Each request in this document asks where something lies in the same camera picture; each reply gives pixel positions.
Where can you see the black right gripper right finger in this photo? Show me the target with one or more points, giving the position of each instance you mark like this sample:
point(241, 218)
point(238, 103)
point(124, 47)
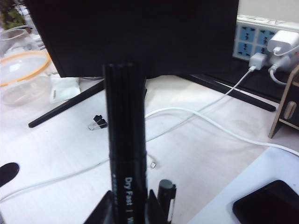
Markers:
point(154, 210)

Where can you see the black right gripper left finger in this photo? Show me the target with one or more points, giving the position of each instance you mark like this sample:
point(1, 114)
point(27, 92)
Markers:
point(105, 210)

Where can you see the black ribbed cap marker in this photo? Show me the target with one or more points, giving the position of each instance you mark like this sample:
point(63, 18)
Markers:
point(126, 140)

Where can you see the black marker grey end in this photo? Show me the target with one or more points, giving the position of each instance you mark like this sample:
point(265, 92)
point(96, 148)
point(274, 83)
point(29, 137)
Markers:
point(165, 189)

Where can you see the blank white paper sheet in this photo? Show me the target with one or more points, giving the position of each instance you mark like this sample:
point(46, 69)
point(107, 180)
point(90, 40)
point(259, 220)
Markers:
point(222, 186)

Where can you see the black binder clip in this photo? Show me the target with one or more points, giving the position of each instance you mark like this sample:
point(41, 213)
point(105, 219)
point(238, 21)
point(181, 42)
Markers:
point(99, 120)

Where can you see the black rounded object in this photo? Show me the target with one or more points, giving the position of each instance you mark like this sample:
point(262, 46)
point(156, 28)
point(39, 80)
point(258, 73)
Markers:
point(8, 175)

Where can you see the black flat glossy device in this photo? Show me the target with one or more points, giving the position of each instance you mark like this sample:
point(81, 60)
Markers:
point(268, 205)

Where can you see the white sachet packet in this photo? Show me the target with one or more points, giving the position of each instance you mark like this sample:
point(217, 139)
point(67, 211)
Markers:
point(63, 89)

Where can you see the clear container orange rim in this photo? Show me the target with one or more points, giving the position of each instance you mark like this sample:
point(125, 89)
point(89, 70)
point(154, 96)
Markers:
point(23, 93)

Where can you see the black wooden desk organizer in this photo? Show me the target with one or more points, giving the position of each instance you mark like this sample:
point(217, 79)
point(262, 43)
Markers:
point(281, 109)

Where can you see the black computer monitor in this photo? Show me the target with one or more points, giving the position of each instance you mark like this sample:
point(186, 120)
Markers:
point(140, 35)

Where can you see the small white charger cube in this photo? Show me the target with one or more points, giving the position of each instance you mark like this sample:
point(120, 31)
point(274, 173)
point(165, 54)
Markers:
point(257, 60)

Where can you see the clear plastic bowl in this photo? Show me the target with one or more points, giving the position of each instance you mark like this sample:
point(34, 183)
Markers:
point(14, 42)

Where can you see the white power plug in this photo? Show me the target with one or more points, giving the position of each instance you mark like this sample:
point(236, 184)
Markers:
point(280, 65)

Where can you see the blue white power strip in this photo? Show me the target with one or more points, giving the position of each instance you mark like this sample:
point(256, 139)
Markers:
point(245, 37)

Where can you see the large white charger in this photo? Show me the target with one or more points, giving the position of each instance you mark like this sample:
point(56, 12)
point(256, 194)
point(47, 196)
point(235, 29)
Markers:
point(282, 39)

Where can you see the green plant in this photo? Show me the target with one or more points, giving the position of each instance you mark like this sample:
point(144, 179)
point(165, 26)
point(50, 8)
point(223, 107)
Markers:
point(11, 16)

